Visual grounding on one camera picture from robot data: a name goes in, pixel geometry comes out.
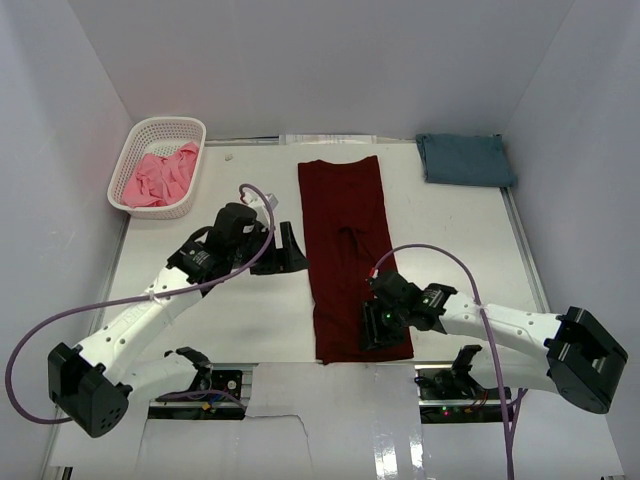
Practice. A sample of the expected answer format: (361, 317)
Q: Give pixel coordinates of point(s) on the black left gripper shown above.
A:
(288, 259)

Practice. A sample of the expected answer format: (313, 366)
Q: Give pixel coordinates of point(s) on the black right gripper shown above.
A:
(373, 335)

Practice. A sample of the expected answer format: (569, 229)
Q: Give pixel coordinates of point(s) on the dark red t shirt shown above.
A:
(345, 234)

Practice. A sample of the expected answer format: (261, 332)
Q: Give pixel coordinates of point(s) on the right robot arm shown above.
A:
(570, 354)

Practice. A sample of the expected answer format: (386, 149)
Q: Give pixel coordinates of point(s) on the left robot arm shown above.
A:
(95, 381)

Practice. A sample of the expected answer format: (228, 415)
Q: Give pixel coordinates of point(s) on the white paper sheet front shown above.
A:
(304, 421)

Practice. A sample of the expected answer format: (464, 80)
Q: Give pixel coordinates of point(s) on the pink t shirt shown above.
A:
(159, 181)

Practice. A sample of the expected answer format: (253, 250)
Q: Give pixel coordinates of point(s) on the white plastic basket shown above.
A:
(160, 136)

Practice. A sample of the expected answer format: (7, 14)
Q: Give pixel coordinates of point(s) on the folded teal t shirt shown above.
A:
(475, 161)

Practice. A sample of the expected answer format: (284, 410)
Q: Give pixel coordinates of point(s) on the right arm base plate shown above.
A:
(446, 397)

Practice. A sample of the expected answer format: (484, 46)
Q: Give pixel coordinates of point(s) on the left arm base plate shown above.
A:
(222, 395)

